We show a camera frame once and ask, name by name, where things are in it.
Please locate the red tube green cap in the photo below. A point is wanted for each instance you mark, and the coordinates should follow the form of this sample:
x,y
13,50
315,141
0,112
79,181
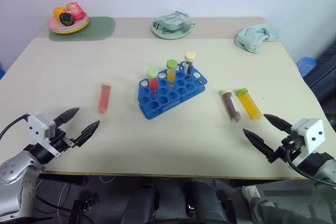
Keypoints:
x,y
153,82

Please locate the pink tube green cap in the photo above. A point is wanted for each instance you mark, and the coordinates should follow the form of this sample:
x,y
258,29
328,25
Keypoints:
x,y
104,99

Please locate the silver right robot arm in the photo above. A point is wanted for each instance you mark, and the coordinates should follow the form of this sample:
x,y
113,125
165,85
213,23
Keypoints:
x,y
321,165

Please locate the pink plate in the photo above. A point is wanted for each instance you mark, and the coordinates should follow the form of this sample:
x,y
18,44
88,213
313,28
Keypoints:
x,y
53,23

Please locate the yellow tube green cap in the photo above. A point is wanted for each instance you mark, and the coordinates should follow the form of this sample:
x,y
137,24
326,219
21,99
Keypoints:
x,y
250,104

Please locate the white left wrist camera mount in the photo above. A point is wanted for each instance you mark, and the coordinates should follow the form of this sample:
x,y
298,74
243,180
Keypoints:
x,y
37,127

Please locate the green placemat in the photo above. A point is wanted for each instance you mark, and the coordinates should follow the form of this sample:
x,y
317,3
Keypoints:
x,y
101,30

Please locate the stacked blue stools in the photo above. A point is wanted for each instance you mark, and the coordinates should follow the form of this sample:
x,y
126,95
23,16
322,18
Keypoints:
x,y
306,66

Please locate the orange fruit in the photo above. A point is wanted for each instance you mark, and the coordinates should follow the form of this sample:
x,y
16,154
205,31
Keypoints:
x,y
58,12

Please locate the blue plastic object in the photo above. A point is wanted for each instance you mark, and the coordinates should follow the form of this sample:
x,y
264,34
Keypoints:
x,y
1,72

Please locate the brown tube cream cap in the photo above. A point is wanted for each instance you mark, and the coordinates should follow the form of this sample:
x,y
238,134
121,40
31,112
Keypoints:
x,y
232,106

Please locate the mint green plate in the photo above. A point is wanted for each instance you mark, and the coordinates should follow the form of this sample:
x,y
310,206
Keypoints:
x,y
170,34

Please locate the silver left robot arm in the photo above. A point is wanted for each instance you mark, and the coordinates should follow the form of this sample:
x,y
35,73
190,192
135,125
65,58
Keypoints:
x,y
13,172

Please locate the blue test tube rack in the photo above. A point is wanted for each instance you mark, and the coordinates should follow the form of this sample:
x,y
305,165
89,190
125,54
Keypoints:
x,y
168,95

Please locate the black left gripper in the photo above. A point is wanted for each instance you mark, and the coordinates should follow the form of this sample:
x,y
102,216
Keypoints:
x,y
61,142

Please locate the orange tube green cap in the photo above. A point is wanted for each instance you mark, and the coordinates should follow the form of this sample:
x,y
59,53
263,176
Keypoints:
x,y
171,73

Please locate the white sneaker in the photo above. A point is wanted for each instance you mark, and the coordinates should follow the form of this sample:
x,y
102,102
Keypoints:
x,y
250,193

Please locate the grey trouser leg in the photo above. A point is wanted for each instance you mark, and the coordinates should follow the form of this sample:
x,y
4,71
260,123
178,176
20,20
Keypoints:
x,y
278,212

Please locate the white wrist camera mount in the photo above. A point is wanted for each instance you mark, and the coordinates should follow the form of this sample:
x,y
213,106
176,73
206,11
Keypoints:
x,y
309,133
37,127

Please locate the dark round fruit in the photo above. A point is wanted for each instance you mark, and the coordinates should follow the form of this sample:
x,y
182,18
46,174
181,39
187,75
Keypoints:
x,y
65,19

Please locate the light blue cloth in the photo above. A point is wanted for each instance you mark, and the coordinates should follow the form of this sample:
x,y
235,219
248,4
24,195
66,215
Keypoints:
x,y
256,37

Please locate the dark tube cream cap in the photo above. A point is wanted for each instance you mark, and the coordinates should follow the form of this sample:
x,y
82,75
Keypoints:
x,y
189,65

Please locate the pink fruit in foam net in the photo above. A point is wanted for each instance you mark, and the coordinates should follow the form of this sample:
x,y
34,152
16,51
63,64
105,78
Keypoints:
x,y
75,11

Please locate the yellow plate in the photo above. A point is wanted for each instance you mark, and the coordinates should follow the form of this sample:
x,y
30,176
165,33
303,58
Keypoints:
x,y
78,30

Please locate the large cream table mat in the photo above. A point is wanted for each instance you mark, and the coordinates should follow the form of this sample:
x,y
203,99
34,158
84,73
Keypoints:
x,y
168,140

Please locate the black ribbed case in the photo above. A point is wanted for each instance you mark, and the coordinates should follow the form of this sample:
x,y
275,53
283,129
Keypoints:
x,y
324,77

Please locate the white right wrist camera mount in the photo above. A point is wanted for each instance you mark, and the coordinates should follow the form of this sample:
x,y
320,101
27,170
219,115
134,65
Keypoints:
x,y
309,133

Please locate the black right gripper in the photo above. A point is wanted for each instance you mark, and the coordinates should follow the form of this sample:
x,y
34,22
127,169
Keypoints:
x,y
287,146

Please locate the dark rounded shape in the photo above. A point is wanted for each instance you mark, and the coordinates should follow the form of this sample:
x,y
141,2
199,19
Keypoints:
x,y
207,200
141,204

